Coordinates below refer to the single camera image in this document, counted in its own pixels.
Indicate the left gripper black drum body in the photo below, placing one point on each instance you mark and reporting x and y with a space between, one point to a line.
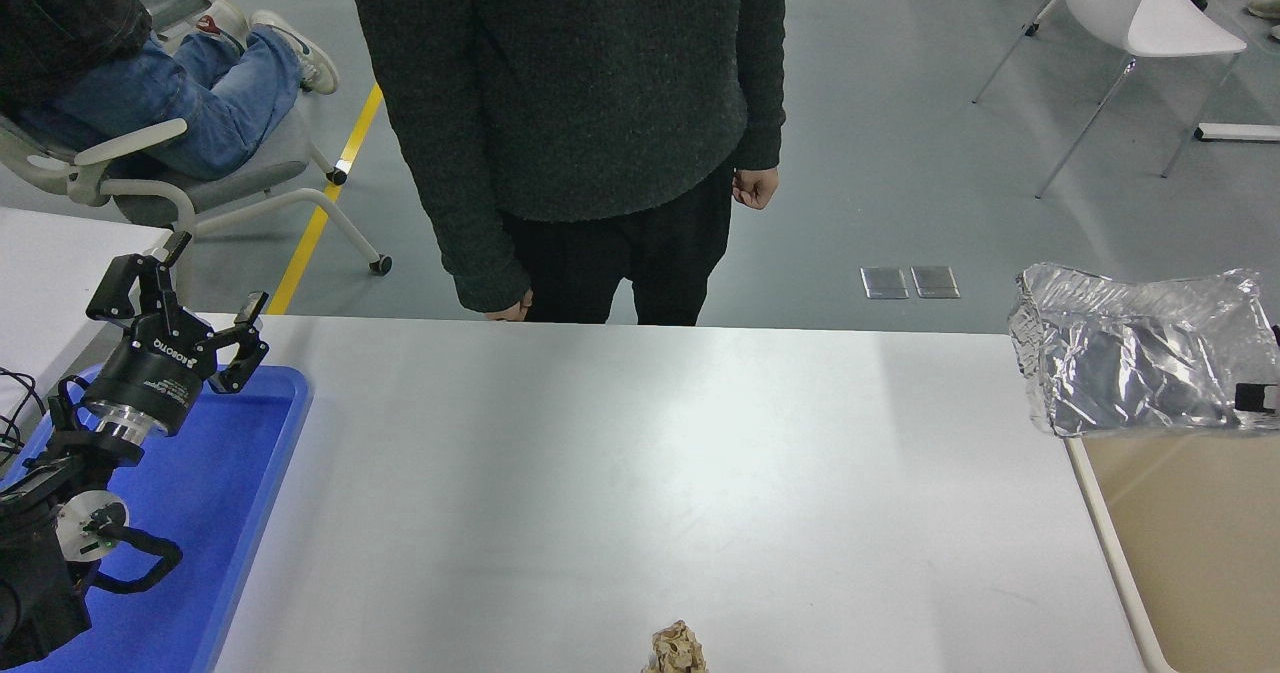
160 368

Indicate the silver foil tray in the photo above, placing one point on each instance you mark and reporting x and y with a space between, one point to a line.
1130 353

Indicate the tan paper ball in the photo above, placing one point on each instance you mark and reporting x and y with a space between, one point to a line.
678 651

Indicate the person's right hand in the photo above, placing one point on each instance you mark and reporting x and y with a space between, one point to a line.
512 308

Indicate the person's left hand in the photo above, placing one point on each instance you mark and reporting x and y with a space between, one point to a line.
756 188

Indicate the blue plastic tray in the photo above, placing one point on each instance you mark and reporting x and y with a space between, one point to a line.
220 513

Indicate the large pale beige bin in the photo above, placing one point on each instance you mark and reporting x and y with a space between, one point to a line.
1200 553

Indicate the white stand base bar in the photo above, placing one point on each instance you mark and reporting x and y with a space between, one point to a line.
1240 132

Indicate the silver floor socket plate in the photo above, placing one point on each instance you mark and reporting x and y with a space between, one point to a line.
935 281
884 282

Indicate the white shell chair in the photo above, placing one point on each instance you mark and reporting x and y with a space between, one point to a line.
1170 28

